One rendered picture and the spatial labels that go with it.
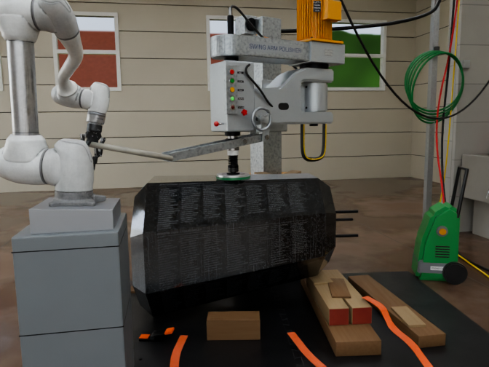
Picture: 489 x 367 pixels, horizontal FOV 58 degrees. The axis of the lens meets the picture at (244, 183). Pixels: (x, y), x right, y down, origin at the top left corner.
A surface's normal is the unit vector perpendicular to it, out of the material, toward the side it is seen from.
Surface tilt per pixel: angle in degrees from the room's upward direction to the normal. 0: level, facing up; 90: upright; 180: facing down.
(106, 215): 90
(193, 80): 90
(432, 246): 90
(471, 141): 90
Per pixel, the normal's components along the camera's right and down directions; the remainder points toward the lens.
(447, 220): -0.20, 0.14
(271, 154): 0.55, 0.11
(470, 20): 0.18, 0.13
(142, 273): -0.62, 0.11
